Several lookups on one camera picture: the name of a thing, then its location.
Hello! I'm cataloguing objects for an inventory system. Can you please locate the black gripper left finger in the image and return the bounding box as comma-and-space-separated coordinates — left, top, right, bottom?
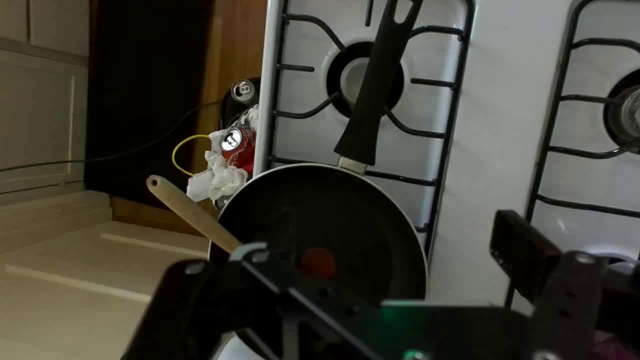
122, 241, 381, 360

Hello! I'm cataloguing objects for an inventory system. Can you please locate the thin black cable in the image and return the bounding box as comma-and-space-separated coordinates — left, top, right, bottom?
0, 98, 226, 171

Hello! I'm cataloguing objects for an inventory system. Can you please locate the black stove grate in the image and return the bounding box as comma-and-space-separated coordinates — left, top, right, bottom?
502, 0, 640, 308
266, 0, 477, 261

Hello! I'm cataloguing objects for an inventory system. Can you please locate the cream panelled door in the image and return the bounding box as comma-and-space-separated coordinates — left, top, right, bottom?
0, 0, 91, 196

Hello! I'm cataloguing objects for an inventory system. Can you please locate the round gas burner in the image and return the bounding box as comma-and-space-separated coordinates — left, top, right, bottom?
601, 67, 640, 152
326, 39, 405, 120

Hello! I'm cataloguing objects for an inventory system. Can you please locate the white gas stove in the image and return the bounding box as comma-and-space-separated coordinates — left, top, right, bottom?
256, 0, 640, 360

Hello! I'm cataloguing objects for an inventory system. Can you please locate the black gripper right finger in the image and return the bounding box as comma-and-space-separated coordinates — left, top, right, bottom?
487, 208, 640, 360

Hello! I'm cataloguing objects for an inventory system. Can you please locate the black frying pan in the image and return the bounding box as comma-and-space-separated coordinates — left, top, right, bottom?
205, 0, 429, 357

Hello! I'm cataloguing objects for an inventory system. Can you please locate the wooden spoon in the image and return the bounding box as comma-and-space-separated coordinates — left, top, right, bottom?
143, 173, 246, 256

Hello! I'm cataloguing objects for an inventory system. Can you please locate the yellow cable loop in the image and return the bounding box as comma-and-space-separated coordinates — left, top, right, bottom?
170, 131, 216, 177

